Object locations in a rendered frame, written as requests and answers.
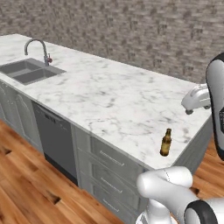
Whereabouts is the white toaster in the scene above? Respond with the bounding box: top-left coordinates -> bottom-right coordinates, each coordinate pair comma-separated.
180,83 -> 212,116

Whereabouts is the grey double sink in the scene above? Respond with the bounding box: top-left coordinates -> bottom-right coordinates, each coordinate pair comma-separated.
0,57 -> 67,86

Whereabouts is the silver drawer handle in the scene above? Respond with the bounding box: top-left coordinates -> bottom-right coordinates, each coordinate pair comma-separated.
101,199 -> 120,214
100,176 -> 123,194
99,150 -> 125,167

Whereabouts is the grey cupboard door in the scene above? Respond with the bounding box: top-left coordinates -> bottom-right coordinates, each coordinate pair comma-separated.
0,81 -> 17,128
12,89 -> 44,154

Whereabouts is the grey drawer front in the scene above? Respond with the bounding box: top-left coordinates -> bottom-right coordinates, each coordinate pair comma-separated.
89,136 -> 144,186
90,163 -> 141,210
92,183 -> 138,224

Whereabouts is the grey dishwasher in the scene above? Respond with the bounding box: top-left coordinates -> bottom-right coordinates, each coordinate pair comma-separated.
31,100 -> 79,186

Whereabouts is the silver tap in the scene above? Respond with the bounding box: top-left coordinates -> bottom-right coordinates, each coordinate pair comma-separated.
24,38 -> 53,67

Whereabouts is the brown beer bottle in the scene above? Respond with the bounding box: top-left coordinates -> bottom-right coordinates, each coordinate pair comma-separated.
159,128 -> 172,158

